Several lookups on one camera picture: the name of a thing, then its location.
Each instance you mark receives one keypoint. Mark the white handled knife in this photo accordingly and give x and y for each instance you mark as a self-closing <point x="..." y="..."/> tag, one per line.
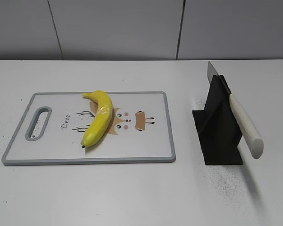
<point x="248" y="129"/>

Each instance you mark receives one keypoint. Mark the yellow plastic banana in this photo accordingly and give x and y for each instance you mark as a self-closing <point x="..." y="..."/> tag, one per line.
<point x="102" y="118"/>

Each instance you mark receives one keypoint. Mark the white deer cutting board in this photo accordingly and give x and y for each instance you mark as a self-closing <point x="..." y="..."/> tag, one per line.
<point x="52" y="127"/>

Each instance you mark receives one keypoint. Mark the black knife stand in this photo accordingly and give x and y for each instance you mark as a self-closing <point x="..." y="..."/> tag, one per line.
<point x="217" y="128"/>

